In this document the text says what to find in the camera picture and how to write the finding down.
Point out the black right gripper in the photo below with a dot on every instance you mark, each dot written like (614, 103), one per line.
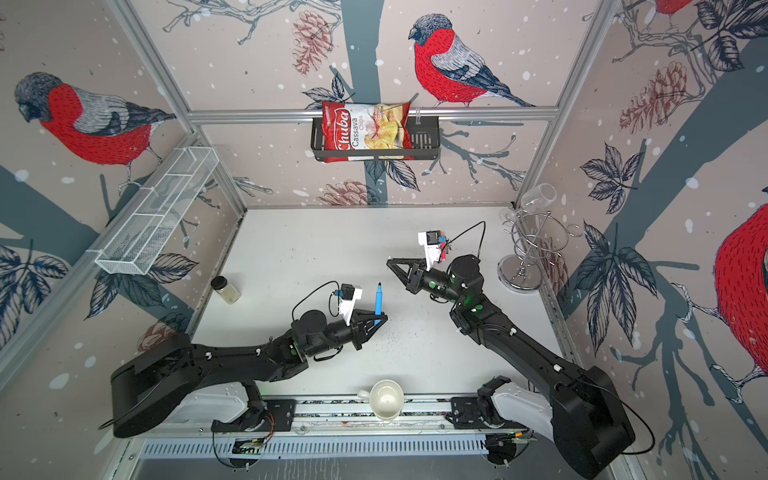
(412, 284)

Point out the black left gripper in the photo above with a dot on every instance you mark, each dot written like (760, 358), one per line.
(358, 329)

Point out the blue highlighter pen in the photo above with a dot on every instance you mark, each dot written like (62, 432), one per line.
(378, 304)

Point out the white marker pen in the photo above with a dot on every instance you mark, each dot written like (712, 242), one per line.
(443, 248)

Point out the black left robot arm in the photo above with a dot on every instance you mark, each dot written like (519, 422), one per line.
(146, 390)

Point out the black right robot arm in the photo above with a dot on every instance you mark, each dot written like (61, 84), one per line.
(589, 423)

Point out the white ceramic cup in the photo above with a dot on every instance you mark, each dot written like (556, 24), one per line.
(386, 399)

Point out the chrome glass holder stand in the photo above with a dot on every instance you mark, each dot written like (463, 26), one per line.
(538, 240)

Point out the small glass spice jar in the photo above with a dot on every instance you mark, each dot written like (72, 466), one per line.
(225, 289)

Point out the clear wine glass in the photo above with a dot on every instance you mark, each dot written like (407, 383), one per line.
(534, 201)

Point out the red cassava chips bag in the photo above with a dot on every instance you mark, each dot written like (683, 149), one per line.
(348, 127)

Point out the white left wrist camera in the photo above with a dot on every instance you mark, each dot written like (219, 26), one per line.
(348, 295)

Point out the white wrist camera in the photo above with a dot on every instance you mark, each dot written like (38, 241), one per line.
(430, 242)
(348, 295)

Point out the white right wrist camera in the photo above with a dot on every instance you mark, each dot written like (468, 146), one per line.
(430, 242)

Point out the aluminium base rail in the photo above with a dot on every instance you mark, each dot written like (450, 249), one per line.
(347, 428)

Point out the black wire wall basket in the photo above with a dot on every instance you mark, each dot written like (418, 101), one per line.
(423, 132)

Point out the white mesh wall shelf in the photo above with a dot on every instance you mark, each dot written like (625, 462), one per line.
(141, 238)

